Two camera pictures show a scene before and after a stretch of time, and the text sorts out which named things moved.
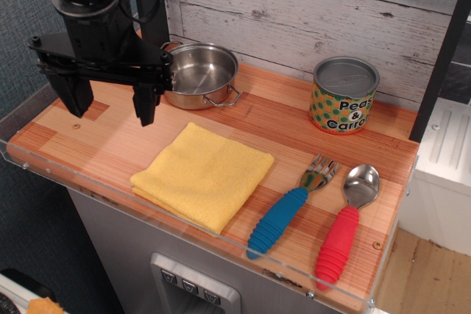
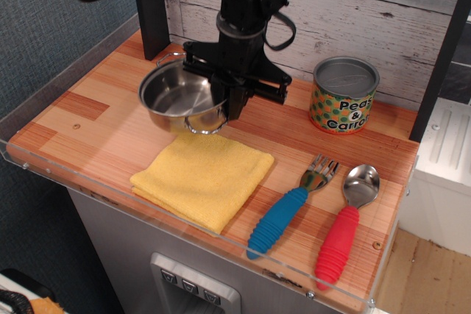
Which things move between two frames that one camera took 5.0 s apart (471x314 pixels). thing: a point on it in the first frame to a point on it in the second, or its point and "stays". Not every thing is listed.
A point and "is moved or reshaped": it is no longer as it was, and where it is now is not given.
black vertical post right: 444,57 stays
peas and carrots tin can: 342,94 stays
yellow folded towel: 202,176 stays
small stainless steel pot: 202,72 is moved or reshaped
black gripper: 101,47 to 238,54
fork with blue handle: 269,231 stays
